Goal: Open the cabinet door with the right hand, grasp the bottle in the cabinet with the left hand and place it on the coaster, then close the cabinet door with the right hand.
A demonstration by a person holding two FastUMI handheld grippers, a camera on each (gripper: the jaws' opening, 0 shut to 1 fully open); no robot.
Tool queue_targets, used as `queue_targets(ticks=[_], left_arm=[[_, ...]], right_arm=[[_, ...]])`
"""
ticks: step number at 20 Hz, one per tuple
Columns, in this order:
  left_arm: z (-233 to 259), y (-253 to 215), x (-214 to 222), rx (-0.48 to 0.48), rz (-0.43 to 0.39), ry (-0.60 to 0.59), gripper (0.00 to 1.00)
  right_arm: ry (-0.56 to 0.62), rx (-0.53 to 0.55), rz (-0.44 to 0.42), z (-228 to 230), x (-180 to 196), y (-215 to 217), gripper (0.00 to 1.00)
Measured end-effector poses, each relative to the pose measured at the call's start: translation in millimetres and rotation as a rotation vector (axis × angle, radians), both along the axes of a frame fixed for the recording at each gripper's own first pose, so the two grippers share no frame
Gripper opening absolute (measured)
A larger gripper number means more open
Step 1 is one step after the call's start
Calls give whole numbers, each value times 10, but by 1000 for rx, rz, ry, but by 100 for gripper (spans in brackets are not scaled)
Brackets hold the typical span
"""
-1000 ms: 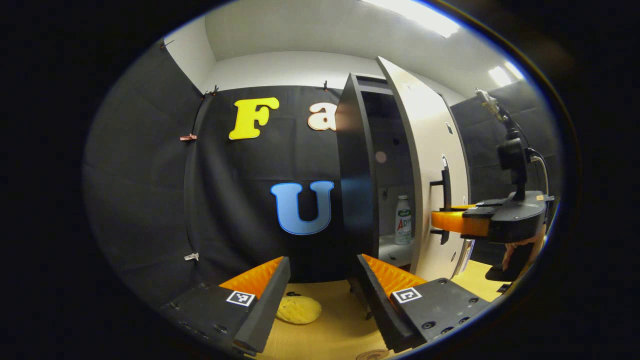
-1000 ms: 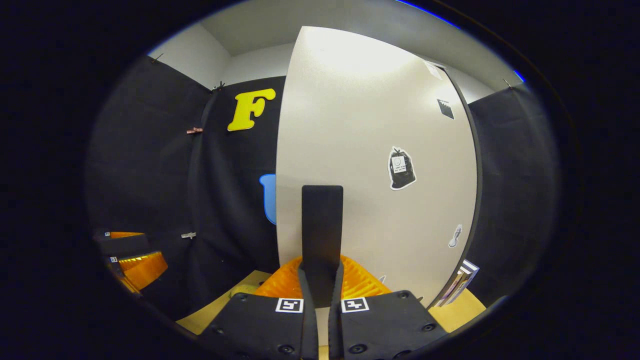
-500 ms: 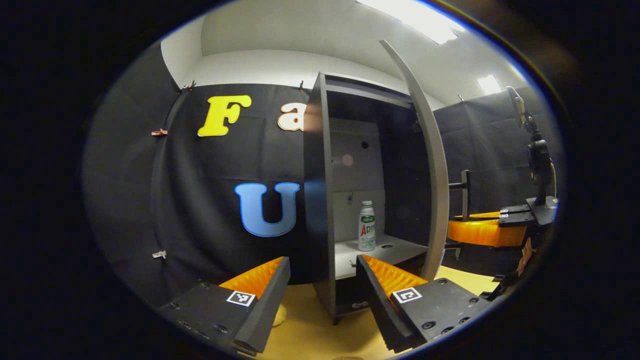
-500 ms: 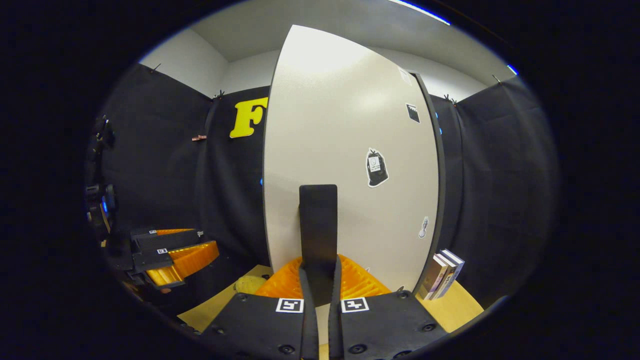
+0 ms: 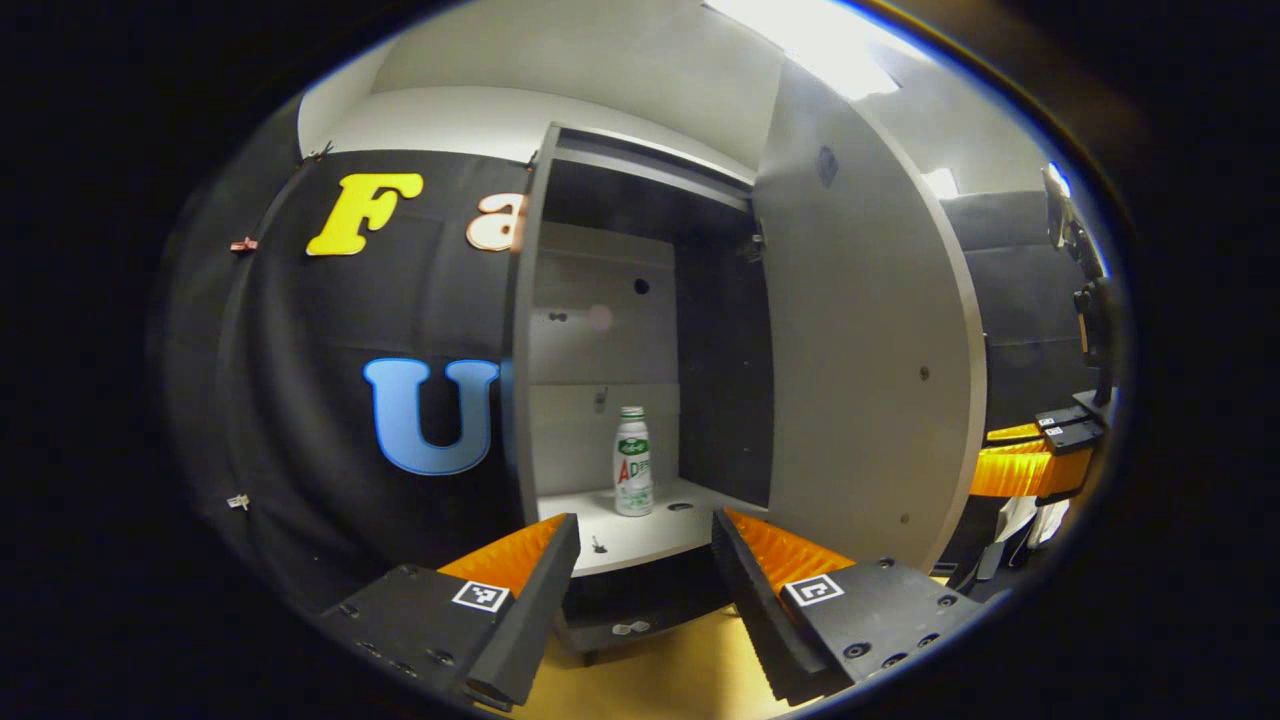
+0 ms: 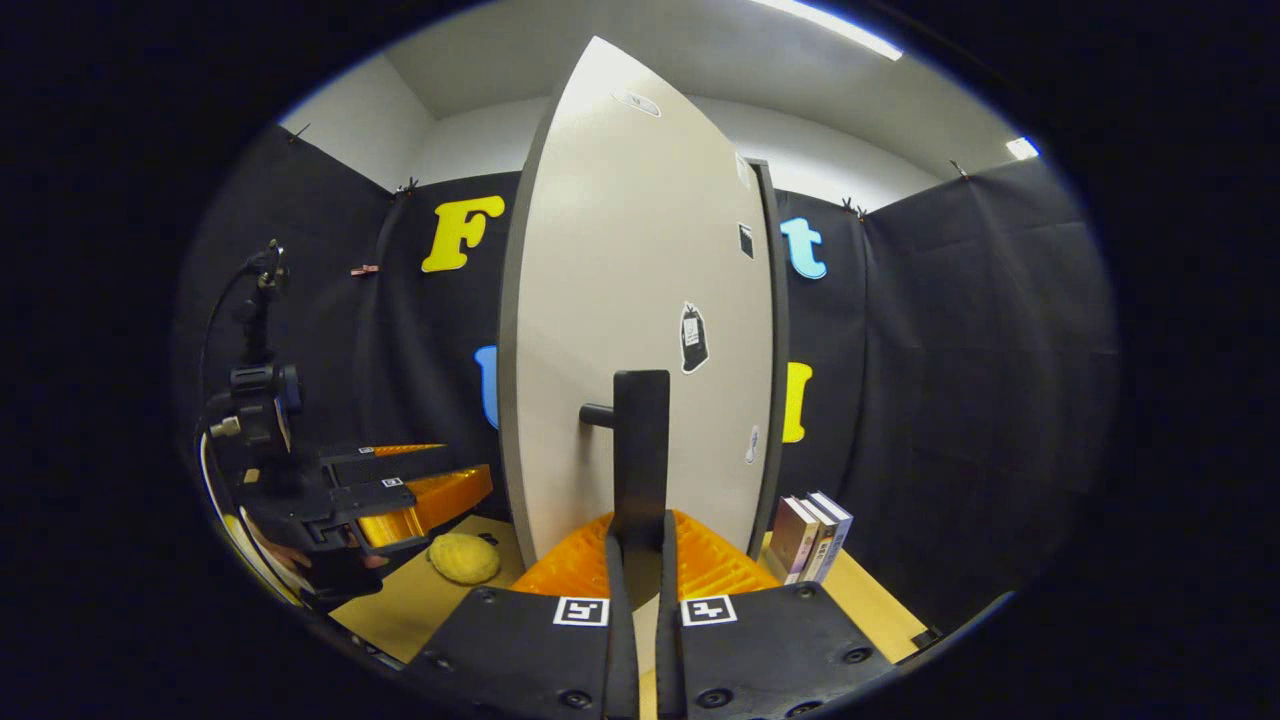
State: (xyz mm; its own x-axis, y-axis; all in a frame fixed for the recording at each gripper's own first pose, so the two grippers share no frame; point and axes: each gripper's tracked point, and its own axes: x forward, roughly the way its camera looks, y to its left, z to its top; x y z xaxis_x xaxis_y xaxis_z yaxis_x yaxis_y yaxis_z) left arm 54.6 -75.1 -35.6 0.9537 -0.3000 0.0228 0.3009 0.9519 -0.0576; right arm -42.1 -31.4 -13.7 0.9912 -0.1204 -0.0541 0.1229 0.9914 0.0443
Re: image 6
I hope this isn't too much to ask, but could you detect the yellow coaster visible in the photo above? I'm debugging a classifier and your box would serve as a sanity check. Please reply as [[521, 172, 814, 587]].
[[428, 532, 501, 586]]

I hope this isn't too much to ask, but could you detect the grey cabinet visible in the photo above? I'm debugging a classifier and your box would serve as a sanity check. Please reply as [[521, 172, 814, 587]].
[[745, 157, 793, 563]]

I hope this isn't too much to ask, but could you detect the black backdrop cloth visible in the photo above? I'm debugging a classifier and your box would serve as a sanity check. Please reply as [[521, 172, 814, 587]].
[[170, 122, 1119, 641]]

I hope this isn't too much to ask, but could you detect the black door handle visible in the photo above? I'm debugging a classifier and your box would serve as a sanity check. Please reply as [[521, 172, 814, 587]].
[[578, 369, 673, 611]]

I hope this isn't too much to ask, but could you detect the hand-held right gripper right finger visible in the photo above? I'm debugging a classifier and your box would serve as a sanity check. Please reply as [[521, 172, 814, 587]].
[[655, 508, 894, 720]]

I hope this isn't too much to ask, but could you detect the beige cabinet door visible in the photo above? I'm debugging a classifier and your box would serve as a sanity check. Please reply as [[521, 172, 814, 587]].
[[497, 36, 779, 576]]

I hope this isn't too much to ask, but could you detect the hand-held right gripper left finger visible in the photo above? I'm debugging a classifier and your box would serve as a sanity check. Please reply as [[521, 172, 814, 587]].
[[400, 510, 641, 720]]

